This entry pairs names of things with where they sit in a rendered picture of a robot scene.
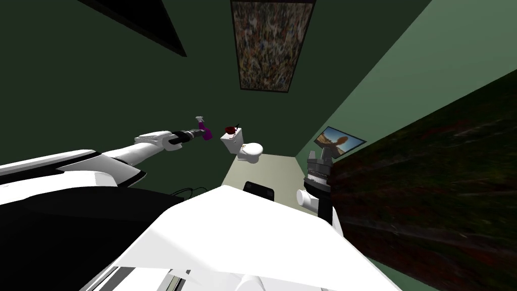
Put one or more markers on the white toilet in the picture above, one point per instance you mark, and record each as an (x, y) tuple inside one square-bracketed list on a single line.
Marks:
[(248, 151)]

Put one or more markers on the small blue orange wall picture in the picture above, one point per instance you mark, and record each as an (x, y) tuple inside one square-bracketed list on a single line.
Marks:
[(337, 142)]

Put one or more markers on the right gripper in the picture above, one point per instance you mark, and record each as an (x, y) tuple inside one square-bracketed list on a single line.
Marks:
[(321, 155)]

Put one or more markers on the dark red round object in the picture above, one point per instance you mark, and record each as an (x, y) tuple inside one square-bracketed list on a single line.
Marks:
[(230, 129)]

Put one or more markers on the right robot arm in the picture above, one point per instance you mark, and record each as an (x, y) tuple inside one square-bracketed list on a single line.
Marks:
[(323, 194)]

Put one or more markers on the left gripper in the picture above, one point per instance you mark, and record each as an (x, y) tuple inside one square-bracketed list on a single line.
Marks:
[(186, 136)]

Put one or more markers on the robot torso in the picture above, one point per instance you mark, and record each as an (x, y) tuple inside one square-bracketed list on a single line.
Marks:
[(242, 242)]

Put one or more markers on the purple spray bottle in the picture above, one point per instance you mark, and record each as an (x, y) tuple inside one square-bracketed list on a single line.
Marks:
[(207, 132)]

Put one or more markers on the speckled abstract wall painting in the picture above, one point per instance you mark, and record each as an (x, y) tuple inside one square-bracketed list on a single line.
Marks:
[(268, 44)]

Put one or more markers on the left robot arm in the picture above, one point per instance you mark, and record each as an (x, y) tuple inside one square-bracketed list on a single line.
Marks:
[(121, 155)]

